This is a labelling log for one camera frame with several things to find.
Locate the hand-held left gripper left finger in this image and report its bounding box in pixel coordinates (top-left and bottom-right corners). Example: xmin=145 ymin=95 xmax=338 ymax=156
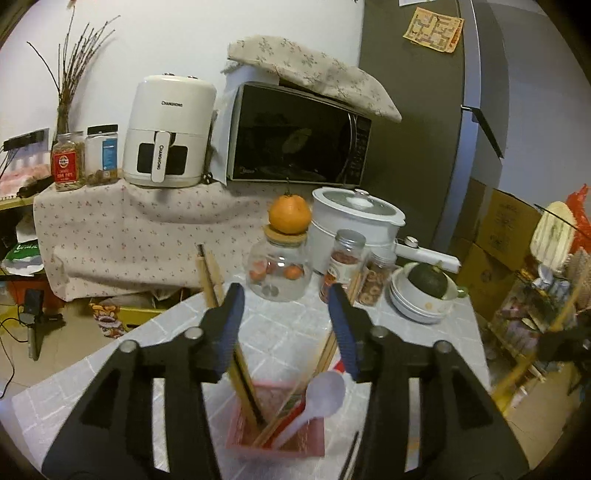
xmin=41 ymin=282 xmax=245 ymax=480

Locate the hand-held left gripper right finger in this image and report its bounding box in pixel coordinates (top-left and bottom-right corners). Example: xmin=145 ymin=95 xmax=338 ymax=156
xmin=328 ymin=282 xmax=530 ymax=480

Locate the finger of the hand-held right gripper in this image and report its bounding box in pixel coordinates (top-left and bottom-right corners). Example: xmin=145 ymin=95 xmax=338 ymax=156
xmin=538 ymin=318 xmax=573 ymax=367

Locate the wooden chopstick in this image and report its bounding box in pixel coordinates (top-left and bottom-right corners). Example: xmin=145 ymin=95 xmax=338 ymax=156
xmin=196 ymin=244 xmax=259 ymax=428
xmin=253 ymin=330 xmax=340 ymax=448
xmin=295 ymin=272 xmax=363 ymax=402
xmin=204 ymin=251 xmax=267 ymax=425

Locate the white plastic spoon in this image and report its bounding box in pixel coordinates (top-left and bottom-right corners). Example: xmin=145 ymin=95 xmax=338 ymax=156
xmin=272 ymin=370 xmax=347 ymax=449

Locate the pink utensil holder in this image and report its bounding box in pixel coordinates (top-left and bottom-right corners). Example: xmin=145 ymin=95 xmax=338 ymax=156
xmin=225 ymin=381 xmax=328 ymax=459

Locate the black chopstick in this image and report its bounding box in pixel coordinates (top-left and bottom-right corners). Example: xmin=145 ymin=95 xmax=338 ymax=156
xmin=338 ymin=431 xmax=360 ymax=480

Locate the light blue checkered tablecloth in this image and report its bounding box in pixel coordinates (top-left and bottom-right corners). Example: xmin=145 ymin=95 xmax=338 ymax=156
xmin=9 ymin=272 xmax=490 ymax=480

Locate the clear snack jar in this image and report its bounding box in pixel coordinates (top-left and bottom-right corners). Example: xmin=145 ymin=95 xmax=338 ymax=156
xmin=355 ymin=251 xmax=398 ymax=307

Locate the red label spice jar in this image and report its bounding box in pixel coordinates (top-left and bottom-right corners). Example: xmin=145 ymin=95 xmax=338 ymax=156
xmin=320 ymin=229 xmax=367 ymax=304

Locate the white floral bowl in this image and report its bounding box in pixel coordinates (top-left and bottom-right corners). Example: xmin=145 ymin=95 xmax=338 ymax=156
xmin=391 ymin=268 xmax=455 ymax=315

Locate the glass jar with cork lid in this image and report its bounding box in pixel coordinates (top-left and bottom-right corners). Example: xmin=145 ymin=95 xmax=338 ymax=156
xmin=244 ymin=225 xmax=314 ymax=304

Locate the cardboard box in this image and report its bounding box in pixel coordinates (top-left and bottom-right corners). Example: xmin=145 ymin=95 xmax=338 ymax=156
xmin=455 ymin=178 xmax=489 ymax=241
xmin=451 ymin=240 xmax=519 ymax=320
xmin=475 ymin=188 xmax=544 ymax=260

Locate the green avocado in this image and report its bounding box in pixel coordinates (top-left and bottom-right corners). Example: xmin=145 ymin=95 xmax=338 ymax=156
xmin=407 ymin=261 xmax=448 ymax=300

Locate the white electric pot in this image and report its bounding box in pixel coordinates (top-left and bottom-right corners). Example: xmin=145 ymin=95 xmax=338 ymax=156
xmin=306 ymin=186 xmax=462 ymax=274

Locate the cream striped bag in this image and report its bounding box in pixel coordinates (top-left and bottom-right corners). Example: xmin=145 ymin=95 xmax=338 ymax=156
xmin=530 ymin=200 xmax=578 ymax=274

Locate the large orange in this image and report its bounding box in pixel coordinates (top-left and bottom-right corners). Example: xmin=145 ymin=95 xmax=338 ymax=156
xmin=269 ymin=194 xmax=312 ymax=235

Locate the red plastic bag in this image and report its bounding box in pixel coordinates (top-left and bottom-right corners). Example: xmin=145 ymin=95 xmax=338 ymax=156
xmin=566 ymin=185 xmax=591 ymax=251

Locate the floral cabinet cloth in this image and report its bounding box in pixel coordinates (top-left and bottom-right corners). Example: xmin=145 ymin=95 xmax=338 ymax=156
xmin=33 ymin=178 xmax=319 ymax=302

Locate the black microwave oven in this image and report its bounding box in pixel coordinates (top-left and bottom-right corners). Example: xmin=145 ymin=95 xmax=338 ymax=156
xmin=225 ymin=82 xmax=373 ymax=188

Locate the small black tripod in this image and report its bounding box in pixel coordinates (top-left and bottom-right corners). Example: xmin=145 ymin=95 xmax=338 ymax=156
xmin=18 ymin=288 xmax=65 ymax=361

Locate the white air fryer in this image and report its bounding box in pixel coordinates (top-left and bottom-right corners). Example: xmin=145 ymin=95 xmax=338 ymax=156
xmin=122 ymin=75 xmax=218 ymax=189

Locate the blue label plastic jar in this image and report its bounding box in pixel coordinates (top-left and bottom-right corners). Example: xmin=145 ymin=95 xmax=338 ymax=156
xmin=85 ymin=124 xmax=122 ymax=186

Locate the green plastic bag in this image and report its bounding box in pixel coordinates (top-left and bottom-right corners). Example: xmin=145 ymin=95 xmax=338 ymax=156
xmin=0 ymin=240 xmax=45 ymax=274

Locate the grey refrigerator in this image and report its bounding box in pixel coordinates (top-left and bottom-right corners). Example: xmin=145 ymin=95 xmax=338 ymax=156
xmin=358 ymin=0 xmax=514 ymax=260

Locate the red label glass jar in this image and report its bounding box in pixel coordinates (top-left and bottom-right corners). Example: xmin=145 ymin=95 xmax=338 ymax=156
xmin=51 ymin=131 xmax=88 ymax=192

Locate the floral microwave cover cloth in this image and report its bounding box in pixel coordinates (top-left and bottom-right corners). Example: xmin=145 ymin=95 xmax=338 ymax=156
xmin=226 ymin=34 xmax=402 ymax=123

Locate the black power strip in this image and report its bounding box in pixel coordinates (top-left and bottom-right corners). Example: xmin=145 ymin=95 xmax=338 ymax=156
xmin=2 ymin=129 xmax=49 ymax=151

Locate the dry twig bundle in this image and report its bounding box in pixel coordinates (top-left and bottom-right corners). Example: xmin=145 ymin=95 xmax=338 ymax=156
xmin=27 ymin=7 xmax=122 ymax=134

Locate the yellow paper note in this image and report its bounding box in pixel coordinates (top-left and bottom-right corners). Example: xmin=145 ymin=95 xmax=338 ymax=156
xmin=403 ymin=7 xmax=465 ymax=54

